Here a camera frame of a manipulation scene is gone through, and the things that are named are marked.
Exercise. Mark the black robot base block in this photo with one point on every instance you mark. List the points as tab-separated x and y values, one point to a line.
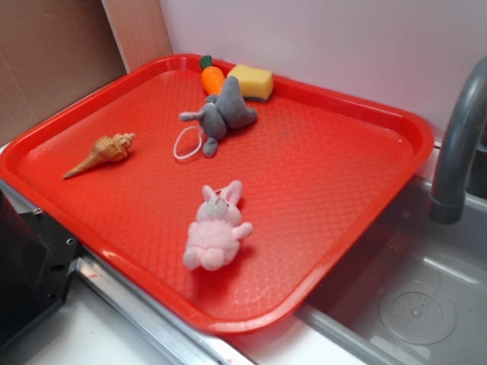
38	257

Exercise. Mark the pink plush bunny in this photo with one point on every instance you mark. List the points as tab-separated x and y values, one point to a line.
214	237

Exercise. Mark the grey plush bunny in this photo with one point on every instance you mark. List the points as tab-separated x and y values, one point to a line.
221	113

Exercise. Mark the yellow sponge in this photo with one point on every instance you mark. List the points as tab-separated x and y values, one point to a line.
255	83

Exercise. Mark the orange toy carrot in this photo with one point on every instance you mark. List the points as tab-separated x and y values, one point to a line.
212	77

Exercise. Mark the brown spiral seashell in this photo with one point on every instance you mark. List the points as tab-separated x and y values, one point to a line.
105	150

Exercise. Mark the grey toy faucet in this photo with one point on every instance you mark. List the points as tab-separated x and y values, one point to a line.
461	166

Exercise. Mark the grey toy sink basin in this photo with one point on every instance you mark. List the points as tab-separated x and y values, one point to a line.
409	291

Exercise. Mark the brown cardboard panel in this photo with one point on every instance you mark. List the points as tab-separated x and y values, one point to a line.
54	53

